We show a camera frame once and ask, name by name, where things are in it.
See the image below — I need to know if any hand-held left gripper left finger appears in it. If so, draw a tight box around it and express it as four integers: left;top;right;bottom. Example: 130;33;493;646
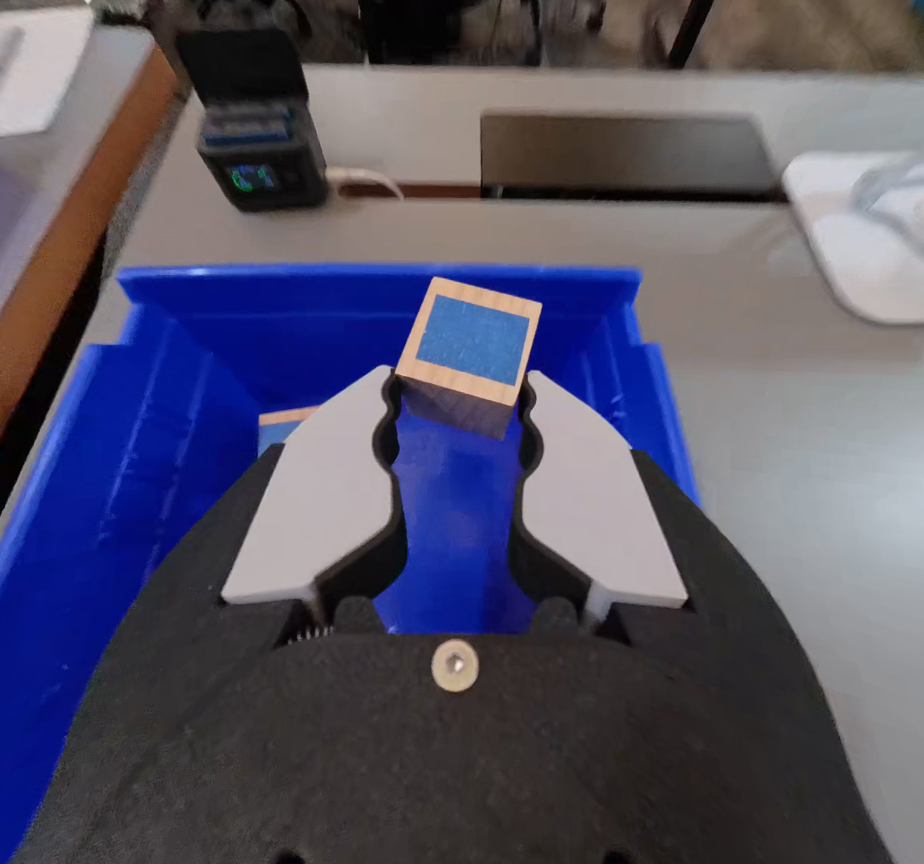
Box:
220;364;410;623

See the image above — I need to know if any wooden document stand white base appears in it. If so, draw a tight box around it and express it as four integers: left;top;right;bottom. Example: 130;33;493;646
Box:
782;151;924;327

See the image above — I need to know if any blue striped wooden cube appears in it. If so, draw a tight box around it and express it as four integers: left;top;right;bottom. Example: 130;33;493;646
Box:
395;275;544;441
257;405;322;457

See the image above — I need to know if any white cable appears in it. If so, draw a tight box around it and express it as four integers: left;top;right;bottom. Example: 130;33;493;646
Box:
325;167;405;201

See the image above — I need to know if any dark desk cable cover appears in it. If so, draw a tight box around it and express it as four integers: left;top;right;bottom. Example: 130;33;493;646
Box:
480;111;788;201

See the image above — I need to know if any printed paper sheet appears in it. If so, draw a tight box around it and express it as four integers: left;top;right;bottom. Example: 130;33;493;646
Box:
0;5;96;137

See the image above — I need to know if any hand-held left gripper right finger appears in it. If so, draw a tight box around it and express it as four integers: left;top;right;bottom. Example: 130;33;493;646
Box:
509;371;689;635

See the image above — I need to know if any blue plastic bin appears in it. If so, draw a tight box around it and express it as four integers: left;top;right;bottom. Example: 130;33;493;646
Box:
0;265;701;864

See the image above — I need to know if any black battery charger case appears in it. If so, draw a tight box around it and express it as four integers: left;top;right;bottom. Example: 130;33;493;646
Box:
175;28;329;214

